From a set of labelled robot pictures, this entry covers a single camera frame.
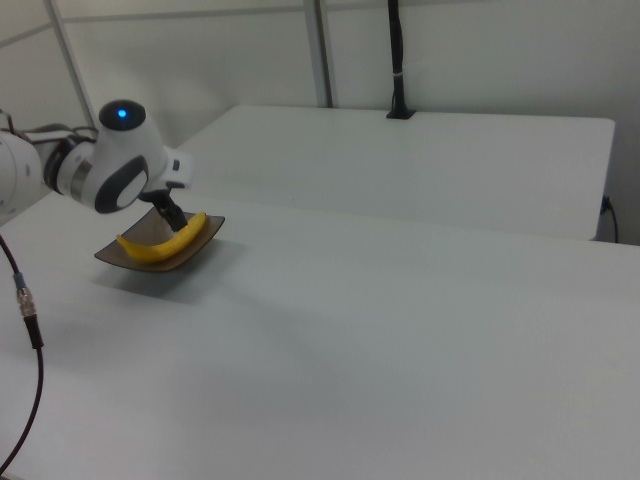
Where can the yellow banana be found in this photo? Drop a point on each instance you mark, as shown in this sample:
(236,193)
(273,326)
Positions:
(160,247)

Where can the white rectangular table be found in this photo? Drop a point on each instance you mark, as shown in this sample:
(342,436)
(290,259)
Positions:
(400,165)

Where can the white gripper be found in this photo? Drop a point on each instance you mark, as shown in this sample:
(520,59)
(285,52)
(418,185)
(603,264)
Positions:
(180,167)

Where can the slanted grey partition post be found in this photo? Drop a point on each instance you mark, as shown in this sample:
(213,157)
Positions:
(70,65)

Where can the square brown ceramic plate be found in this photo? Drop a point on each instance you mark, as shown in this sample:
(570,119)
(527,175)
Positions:
(150,231)

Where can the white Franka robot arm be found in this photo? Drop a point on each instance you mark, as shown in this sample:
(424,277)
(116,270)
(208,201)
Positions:
(120,160)

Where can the black pole with clamp base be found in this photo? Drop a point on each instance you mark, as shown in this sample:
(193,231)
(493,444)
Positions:
(398,65)

